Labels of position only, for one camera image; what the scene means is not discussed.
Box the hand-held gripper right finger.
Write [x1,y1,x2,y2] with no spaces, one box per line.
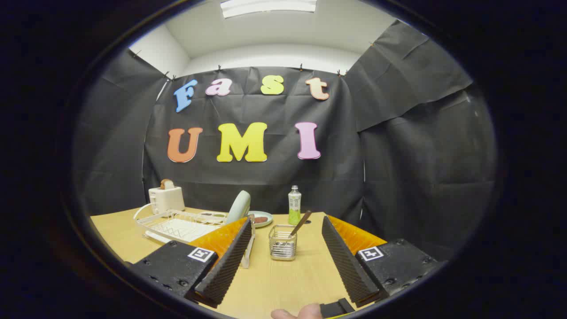
[321,215,448,308]

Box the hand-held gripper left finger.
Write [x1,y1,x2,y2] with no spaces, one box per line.
[128,216,254,309]

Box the clear metal wire basket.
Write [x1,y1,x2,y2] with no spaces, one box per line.
[268,225,298,261]

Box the wooden handled metal spoon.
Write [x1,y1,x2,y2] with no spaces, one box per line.
[289,210,312,240]

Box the white wire dish rack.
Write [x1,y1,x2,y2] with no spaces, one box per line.
[134,203,256,269]

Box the pale green plate with meat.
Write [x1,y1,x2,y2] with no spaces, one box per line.
[248,210,274,228]

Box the white sectioned tray with grains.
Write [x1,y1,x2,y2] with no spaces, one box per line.
[198,211,229,224]

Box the white drain tray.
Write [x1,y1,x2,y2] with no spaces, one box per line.
[153,218,220,242]

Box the white and green bottle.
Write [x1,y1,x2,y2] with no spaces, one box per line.
[288,185,302,225]

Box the cream toaster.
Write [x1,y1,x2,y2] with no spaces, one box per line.
[148,186,185,215]

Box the black backdrop cloth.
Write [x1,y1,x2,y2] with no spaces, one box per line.
[73,20,497,262]

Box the ceiling light panel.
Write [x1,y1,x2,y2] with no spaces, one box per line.
[220,0,318,19]

